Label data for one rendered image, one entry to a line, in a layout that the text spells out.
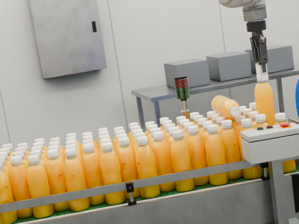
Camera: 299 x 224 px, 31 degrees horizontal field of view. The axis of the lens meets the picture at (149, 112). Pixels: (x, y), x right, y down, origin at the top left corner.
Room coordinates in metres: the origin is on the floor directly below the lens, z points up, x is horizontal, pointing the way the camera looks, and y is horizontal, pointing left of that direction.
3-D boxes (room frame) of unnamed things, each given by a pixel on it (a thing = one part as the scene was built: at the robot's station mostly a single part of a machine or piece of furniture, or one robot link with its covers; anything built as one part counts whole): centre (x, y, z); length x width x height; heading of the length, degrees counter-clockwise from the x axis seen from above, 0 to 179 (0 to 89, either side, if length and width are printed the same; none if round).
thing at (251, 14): (2.10, -0.46, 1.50); 0.09 x 0.09 x 0.06
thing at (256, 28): (2.11, -0.46, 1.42); 0.08 x 0.07 x 0.09; 5
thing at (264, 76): (2.08, -0.47, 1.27); 0.03 x 0.01 x 0.07; 95
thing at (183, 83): (2.45, -0.16, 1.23); 0.06 x 0.06 x 0.04
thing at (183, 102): (2.45, -0.16, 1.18); 0.06 x 0.06 x 0.16
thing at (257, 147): (1.82, -0.41, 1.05); 0.20 x 0.10 x 0.10; 96
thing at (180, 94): (2.45, -0.16, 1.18); 0.06 x 0.06 x 0.05
